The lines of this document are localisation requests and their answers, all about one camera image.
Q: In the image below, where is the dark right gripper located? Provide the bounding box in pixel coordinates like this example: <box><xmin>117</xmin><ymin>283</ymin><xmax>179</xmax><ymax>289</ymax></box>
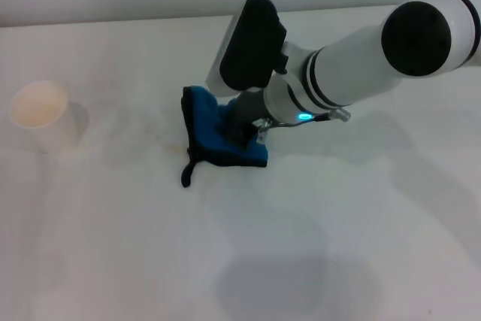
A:
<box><xmin>214</xmin><ymin>89</ymin><xmax>271</xmax><ymax>150</ymax></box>

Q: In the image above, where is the blue rag with black trim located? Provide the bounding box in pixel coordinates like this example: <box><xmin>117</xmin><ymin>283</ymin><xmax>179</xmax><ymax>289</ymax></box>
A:
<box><xmin>181</xmin><ymin>85</ymin><xmax>270</xmax><ymax>189</ymax></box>

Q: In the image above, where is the white paper cup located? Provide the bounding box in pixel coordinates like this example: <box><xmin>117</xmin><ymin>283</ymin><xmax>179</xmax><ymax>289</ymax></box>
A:
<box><xmin>9</xmin><ymin>80</ymin><xmax>90</xmax><ymax>155</ymax></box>

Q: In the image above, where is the grey wrist cable with connectors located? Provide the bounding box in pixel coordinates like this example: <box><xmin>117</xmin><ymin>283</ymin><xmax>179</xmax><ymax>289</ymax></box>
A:
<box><xmin>253</xmin><ymin>108</ymin><xmax>352</xmax><ymax>144</ymax></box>

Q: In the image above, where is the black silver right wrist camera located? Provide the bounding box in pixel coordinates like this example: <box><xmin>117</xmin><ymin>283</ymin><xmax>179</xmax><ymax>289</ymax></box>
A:
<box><xmin>204</xmin><ymin>0</ymin><xmax>289</xmax><ymax>98</ymax></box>

